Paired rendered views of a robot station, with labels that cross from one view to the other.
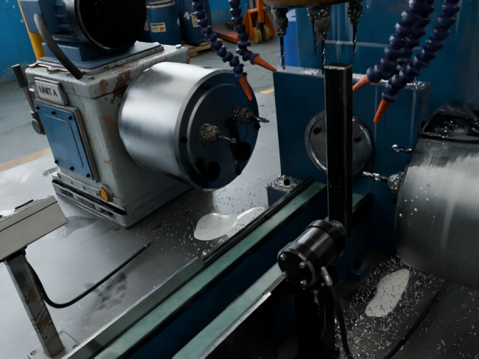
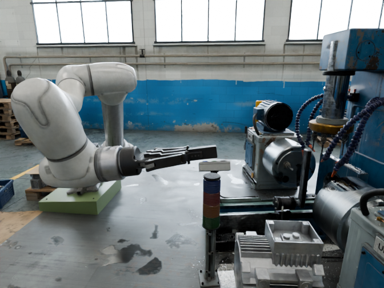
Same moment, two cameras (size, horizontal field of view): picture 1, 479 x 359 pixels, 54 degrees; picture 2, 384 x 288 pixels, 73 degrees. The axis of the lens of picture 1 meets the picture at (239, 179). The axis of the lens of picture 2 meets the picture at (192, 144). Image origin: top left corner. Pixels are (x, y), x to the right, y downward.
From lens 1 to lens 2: 0.68 m
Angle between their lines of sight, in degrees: 41
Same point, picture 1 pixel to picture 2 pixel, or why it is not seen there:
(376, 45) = (365, 156)
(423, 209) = (319, 202)
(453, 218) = (324, 207)
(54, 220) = (227, 167)
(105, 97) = (263, 143)
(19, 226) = (218, 165)
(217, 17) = not seen: outside the picture
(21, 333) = not seen: hidden behind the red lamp
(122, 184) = (258, 174)
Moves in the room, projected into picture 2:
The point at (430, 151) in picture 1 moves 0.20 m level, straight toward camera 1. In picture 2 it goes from (329, 186) to (288, 195)
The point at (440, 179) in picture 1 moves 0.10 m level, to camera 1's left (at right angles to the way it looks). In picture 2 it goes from (326, 194) to (299, 187)
